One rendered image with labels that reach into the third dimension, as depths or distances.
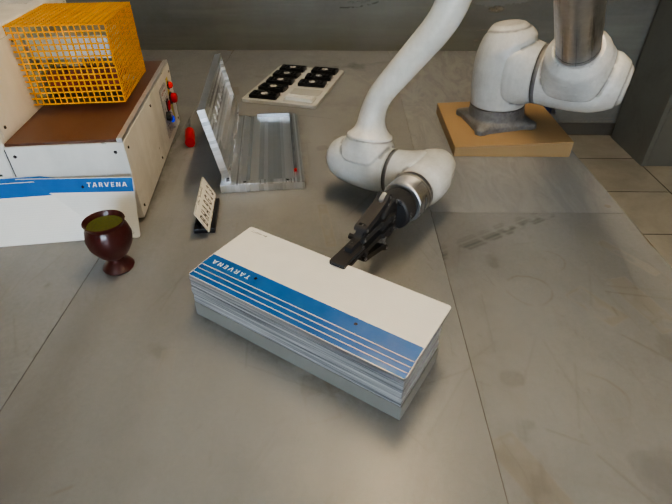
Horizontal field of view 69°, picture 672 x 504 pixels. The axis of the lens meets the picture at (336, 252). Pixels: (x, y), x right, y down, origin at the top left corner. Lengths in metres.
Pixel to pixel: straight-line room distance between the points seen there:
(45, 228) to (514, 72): 1.19
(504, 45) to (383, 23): 2.17
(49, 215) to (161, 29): 2.68
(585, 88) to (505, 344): 0.73
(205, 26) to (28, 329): 2.91
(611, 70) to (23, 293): 1.36
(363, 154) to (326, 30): 2.51
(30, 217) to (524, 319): 1.00
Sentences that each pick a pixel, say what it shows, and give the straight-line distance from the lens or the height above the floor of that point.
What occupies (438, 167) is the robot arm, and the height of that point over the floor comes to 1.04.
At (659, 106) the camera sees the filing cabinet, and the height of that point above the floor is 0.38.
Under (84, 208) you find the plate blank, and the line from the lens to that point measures 1.15.
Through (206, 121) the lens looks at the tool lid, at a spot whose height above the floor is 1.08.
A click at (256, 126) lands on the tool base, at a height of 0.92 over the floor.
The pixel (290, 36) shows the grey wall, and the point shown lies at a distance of 3.57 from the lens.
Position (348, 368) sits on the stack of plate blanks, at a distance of 0.71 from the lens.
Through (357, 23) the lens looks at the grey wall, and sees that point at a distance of 3.54.
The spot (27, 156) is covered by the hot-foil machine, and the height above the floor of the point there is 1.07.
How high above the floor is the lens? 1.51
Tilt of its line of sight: 37 degrees down
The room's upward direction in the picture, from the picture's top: straight up
